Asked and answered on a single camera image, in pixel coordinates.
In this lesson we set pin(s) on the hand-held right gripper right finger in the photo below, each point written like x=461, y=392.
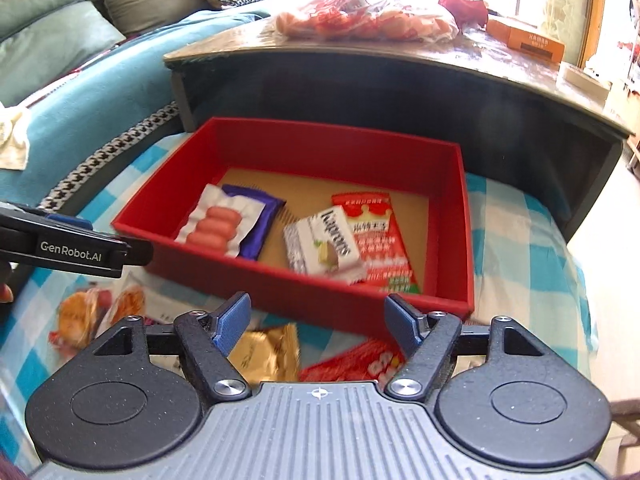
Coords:
x=402, y=322

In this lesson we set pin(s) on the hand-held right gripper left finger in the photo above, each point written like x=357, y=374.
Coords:
x=234, y=321

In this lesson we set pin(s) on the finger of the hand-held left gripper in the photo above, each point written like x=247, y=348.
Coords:
x=140, y=254
x=70, y=222

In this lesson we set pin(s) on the gold snack packet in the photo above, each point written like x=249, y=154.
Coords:
x=267, y=352

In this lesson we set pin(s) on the crinkled red snack packet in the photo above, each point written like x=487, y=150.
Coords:
x=350, y=362

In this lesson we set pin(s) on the long red spicy strip packet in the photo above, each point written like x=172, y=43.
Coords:
x=385, y=250

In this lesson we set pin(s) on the clear brown bun packet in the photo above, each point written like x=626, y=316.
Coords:
x=77, y=317

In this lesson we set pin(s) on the white wafer packet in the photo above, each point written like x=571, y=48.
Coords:
x=320, y=245

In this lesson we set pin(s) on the red cardboard box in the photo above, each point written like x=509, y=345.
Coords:
x=320, y=145

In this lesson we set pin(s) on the clear bag of red snacks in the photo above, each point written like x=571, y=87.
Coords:
x=360, y=22

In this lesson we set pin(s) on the person's left hand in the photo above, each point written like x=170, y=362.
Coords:
x=5, y=294

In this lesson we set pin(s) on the white cloth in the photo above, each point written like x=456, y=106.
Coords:
x=12, y=140

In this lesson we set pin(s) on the blue checkered tablecloth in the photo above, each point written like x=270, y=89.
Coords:
x=525, y=270

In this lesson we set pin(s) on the teal blanket with houndstooth trim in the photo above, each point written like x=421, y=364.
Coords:
x=100, y=90

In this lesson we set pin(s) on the green pillow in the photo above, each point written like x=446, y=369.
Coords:
x=50, y=60

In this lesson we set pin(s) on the dark coffee table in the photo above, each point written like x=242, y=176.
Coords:
x=500, y=125

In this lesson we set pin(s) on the grey-green sofa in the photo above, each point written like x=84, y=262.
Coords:
x=150, y=0

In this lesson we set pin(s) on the beige tape roll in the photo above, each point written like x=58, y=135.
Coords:
x=582, y=80

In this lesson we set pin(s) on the orange cardboard box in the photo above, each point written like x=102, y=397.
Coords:
x=530, y=42

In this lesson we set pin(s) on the red cloth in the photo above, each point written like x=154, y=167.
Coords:
x=465, y=7

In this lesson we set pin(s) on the pale patterned curtain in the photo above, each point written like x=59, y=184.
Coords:
x=575, y=0

